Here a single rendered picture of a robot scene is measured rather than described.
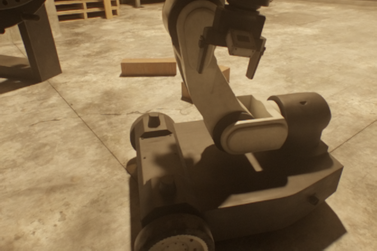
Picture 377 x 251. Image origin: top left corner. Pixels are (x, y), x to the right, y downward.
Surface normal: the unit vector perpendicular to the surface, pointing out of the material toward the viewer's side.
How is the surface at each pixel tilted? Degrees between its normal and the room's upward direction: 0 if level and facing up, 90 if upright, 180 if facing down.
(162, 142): 0
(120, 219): 0
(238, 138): 90
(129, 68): 90
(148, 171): 0
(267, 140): 90
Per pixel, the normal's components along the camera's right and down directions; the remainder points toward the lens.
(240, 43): 0.26, -0.54
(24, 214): -0.01, -0.88
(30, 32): 0.94, 0.16
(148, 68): 0.02, 0.47
